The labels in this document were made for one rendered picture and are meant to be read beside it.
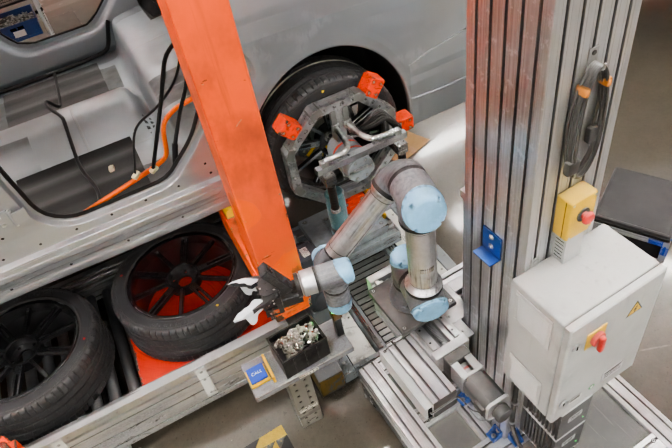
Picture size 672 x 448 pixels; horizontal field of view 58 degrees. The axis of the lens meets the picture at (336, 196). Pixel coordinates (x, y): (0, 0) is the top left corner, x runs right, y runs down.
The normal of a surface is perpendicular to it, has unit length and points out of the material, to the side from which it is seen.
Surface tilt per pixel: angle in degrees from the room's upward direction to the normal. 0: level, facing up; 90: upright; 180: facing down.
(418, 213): 82
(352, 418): 0
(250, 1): 81
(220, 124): 90
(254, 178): 90
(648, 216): 0
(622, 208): 0
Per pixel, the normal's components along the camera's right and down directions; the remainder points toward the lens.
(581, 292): -0.14, -0.72
